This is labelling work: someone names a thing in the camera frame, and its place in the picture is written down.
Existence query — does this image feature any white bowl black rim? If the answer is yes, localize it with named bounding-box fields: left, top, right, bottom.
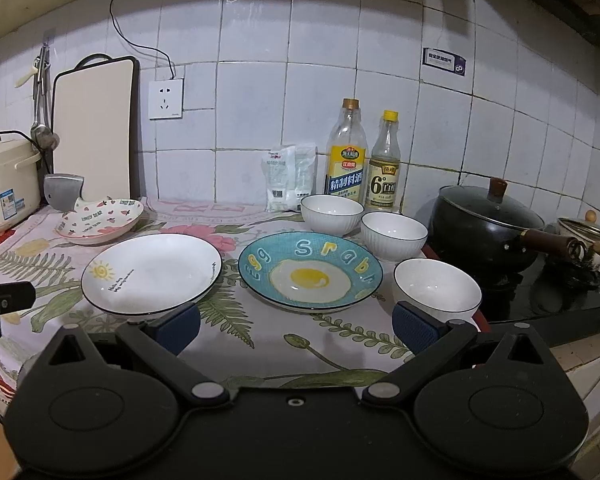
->
left=392, top=258, right=482, bottom=322

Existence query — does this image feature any white sun plate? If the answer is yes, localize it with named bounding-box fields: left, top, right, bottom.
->
left=81, top=234, right=222, bottom=320

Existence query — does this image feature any white ribbed bowl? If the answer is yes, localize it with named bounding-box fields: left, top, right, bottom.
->
left=361, top=211, right=428, bottom=262
left=300, top=195, right=364, bottom=237

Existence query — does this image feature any pink rabbit carrot plate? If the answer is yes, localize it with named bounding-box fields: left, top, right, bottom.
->
left=55, top=198, right=144, bottom=246

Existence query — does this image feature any blue fried egg plate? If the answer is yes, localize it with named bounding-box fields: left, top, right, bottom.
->
left=238, top=232, right=384, bottom=314

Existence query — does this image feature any white rice cooker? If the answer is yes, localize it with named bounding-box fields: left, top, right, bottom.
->
left=0, top=130, right=42, bottom=234

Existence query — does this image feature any floral table cloth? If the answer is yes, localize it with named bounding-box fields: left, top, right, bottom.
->
left=0, top=195, right=487, bottom=411

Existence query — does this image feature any black wok with lid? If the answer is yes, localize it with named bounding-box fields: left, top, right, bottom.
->
left=428, top=178, right=586, bottom=280

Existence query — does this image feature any black gas stove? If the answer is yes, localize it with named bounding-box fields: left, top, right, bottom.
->
left=424, top=244, right=600, bottom=346

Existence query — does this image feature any white vinegar bottle yellow cap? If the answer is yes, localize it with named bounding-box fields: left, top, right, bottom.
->
left=365, top=110, right=401, bottom=211

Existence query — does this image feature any hanging metal ladle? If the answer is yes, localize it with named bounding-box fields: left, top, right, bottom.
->
left=31, top=44, right=59, bottom=152

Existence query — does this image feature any cooking wine bottle yellow label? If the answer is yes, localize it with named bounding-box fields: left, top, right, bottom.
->
left=325, top=99, right=367, bottom=204

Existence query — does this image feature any small pot with lid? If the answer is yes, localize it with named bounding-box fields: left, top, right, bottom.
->
left=557, top=209, right=600, bottom=271

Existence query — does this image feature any white salt bag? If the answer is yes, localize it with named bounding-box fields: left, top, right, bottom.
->
left=262, top=143, right=317, bottom=212

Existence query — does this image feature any cream cutting board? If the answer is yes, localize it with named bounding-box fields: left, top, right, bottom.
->
left=52, top=53, right=140, bottom=202

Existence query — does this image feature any white peeler hanging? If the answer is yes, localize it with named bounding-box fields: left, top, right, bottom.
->
left=14, top=65, right=38, bottom=88

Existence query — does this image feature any cleaver with white handle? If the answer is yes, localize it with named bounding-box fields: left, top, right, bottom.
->
left=43, top=174, right=91, bottom=212

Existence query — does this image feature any white wall socket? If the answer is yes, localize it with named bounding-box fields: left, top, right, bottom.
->
left=148, top=78, right=184, bottom=120

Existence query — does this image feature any blue wall sticker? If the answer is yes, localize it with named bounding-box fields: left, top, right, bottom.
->
left=422, top=47, right=466, bottom=77

